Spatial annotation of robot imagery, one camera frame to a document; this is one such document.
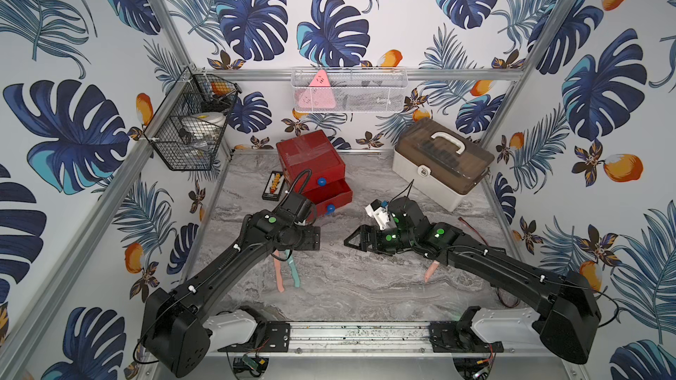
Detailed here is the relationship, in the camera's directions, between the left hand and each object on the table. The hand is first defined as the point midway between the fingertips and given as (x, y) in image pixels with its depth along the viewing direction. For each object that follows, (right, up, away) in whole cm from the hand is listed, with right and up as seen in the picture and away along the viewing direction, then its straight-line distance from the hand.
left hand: (308, 237), depth 79 cm
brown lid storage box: (+44, +23, +14) cm, 52 cm away
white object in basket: (-32, +34, +1) cm, 46 cm away
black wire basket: (-43, +48, +14) cm, 66 cm away
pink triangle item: (+2, +46, +11) cm, 48 cm away
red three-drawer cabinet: (0, +22, +11) cm, 24 cm away
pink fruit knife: (-11, -12, +9) cm, 19 cm away
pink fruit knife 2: (+40, -13, +8) cm, 42 cm away
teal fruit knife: (-6, -13, +9) cm, 17 cm away
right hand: (+13, -1, -5) cm, 14 cm away
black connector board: (-17, +15, +27) cm, 35 cm away
